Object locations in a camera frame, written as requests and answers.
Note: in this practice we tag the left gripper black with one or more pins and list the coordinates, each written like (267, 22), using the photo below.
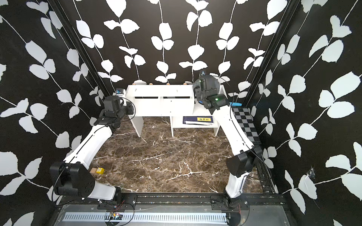
(128, 106)

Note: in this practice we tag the white wooden bookshelf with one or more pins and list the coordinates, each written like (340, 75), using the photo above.
(173, 101)

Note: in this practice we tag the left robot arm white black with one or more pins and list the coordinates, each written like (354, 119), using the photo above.
(71, 176)

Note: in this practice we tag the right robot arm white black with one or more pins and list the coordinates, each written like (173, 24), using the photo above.
(245, 154)

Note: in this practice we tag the small yellow tan object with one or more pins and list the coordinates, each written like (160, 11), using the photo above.
(95, 171)

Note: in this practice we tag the blue book yellow label top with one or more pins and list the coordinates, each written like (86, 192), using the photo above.
(198, 120)

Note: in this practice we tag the blue plastic flashlight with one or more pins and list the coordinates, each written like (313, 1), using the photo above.
(235, 104)

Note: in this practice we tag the small green circuit board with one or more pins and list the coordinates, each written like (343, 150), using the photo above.
(115, 216)

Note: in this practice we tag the black white checkerboard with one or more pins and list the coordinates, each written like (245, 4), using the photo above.
(245, 120)

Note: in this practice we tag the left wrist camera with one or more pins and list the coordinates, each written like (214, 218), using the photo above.
(120, 92)

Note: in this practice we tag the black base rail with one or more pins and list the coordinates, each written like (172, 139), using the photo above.
(216, 201)

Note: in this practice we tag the white perforated cable strip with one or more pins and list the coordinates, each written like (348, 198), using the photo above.
(147, 217)

